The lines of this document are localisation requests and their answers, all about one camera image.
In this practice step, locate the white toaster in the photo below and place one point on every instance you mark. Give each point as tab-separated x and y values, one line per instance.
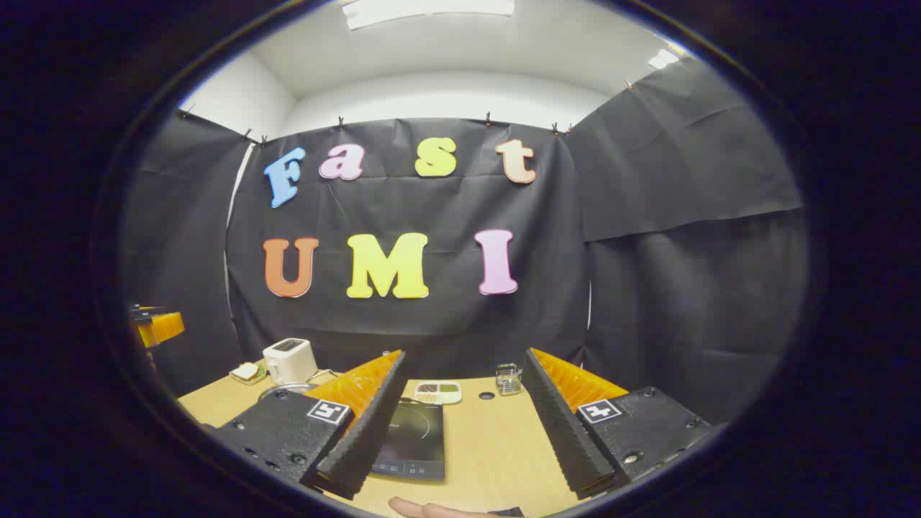
289	360

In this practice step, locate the white rectangular sandwich plate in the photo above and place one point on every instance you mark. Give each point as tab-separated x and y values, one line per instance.
237	377

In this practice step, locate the black induction cooktop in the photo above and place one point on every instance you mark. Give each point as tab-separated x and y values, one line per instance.
417	439

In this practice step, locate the toast sandwich with lettuce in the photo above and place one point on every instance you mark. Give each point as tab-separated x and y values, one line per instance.
248	371

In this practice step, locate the white divided bean dish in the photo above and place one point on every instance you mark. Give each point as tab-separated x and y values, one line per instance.
437	392

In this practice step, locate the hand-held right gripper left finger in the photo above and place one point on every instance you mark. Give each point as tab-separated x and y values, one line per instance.
367	439

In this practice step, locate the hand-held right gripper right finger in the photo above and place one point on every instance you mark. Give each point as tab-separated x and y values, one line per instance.
557	424

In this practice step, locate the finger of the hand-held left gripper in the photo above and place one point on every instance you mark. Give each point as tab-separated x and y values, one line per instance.
162	329

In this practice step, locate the ceiling light panel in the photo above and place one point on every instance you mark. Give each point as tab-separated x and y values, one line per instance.
663	59
428	10

